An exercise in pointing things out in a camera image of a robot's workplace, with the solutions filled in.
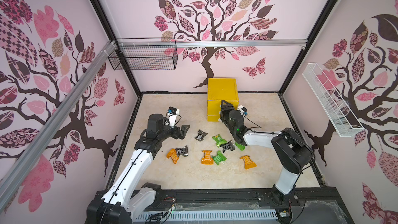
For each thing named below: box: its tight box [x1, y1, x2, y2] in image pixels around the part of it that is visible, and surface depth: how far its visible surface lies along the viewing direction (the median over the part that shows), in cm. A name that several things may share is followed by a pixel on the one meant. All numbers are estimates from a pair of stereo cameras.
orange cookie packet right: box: [239, 155, 258, 170], surface depth 87 cm
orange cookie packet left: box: [166, 148, 179, 164], surface depth 89 cm
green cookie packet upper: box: [211, 133, 228, 148], surface depth 95 cm
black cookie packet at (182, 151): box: [175, 145, 189, 157], surface depth 91 cm
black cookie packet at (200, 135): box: [194, 129, 208, 142], surface depth 97 cm
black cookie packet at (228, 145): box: [219, 139, 236, 153], surface depth 92 cm
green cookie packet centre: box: [212, 150, 227, 166], surface depth 87 cm
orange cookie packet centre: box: [201, 149, 214, 165], surface depth 87 cm
